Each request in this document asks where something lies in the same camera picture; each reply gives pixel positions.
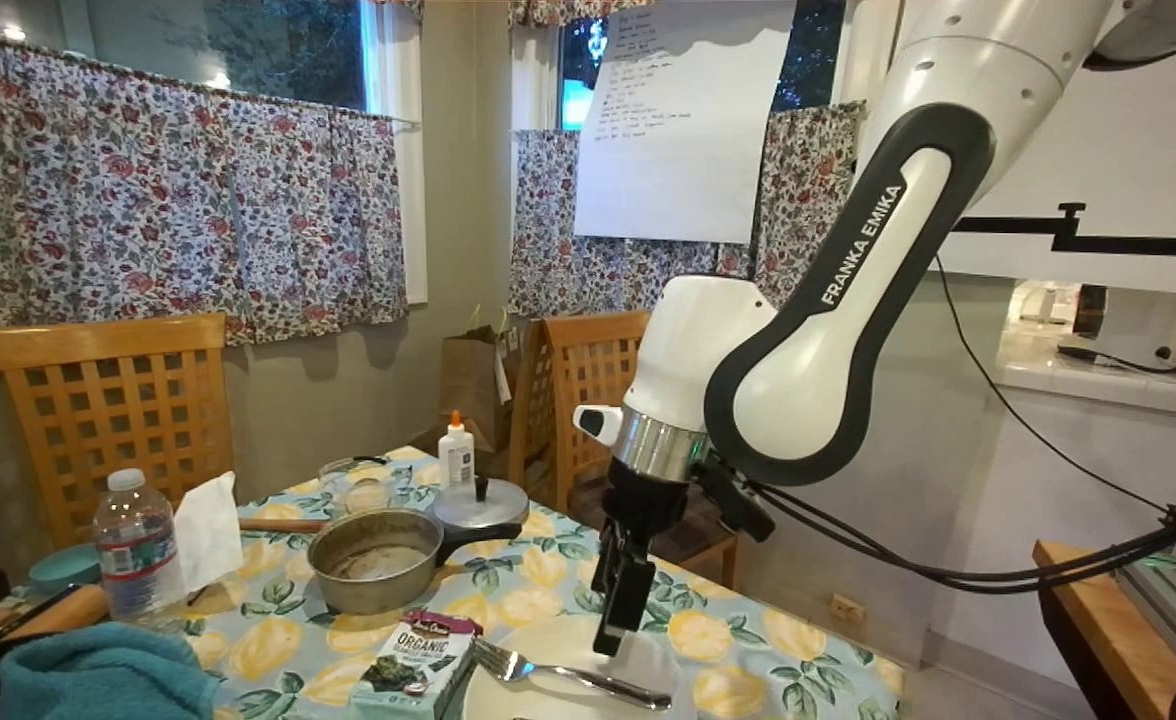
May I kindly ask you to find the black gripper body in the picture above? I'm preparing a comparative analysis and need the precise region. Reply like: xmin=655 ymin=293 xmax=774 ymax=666
xmin=590 ymin=463 xmax=774 ymax=593

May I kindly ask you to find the white round plate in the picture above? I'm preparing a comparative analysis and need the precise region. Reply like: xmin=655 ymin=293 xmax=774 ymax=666
xmin=458 ymin=619 xmax=694 ymax=720

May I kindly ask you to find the white paper napkin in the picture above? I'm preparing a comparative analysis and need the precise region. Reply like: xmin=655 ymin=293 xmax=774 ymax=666
xmin=171 ymin=471 xmax=245 ymax=593

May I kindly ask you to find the floral curtain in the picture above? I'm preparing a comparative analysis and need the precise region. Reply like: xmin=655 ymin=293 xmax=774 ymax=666
xmin=0 ymin=40 xmax=409 ymax=343
xmin=507 ymin=105 xmax=863 ymax=317

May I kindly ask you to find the silver pot with handle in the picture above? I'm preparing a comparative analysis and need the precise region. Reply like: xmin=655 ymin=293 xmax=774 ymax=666
xmin=307 ymin=512 xmax=518 ymax=617

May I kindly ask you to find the wooden workbench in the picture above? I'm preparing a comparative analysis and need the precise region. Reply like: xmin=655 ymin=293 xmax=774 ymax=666
xmin=1039 ymin=556 xmax=1176 ymax=720

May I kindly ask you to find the floral curtain left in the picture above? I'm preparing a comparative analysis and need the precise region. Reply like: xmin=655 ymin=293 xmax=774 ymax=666
xmin=0 ymin=40 xmax=409 ymax=343

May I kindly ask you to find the lemon pattern tablecloth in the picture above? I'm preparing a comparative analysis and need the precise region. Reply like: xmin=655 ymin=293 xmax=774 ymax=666
xmin=162 ymin=449 xmax=902 ymax=720

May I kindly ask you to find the teal towel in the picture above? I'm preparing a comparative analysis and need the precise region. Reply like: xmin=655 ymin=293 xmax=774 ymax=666
xmin=0 ymin=626 xmax=221 ymax=720

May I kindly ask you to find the wooden lattice chair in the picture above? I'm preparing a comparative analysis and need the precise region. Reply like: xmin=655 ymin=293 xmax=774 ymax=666
xmin=0 ymin=313 xmax=233 ymax=550

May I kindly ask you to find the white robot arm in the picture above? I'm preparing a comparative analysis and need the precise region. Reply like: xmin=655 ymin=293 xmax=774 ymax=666
xmin=573 ymin=0 xmax=1176 ymax=655

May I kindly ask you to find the white paper sheet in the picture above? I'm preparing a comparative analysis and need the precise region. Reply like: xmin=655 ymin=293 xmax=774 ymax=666
xmin=577 ymin=0 xmax=795 ymax=233

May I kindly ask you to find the silver pot lid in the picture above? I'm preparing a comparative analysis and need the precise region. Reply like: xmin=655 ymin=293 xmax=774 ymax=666
xmin=427 ymin=479 xmax=529 ymax=528

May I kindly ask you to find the floral curtain right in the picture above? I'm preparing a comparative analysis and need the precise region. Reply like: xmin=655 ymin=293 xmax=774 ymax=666
xmin=507 ymin=105 xmax=863 ymax=317

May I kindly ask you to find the wooden chair far side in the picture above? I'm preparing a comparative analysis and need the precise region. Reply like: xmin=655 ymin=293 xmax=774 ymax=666
xmin=517 ymin=307 xmax=742 ymax=593

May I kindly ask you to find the dark snack packet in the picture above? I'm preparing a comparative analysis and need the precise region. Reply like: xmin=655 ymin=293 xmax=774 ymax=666
xmin=350 ymin=610 xmax=484 ymax=720

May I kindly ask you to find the white glue bottle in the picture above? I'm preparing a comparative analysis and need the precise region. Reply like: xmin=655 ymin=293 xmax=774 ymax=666
xmin=437 ymin=408 xmax=477 ymax=488

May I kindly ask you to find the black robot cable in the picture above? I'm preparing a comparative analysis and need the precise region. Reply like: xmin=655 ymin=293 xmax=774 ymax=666
xmin=733 ymin=254 xmax=1176 ymax=601

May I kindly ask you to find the clear water bottle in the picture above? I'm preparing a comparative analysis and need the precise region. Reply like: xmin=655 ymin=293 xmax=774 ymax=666
xmin=93 ymin=468 xmax=175 ymax=619

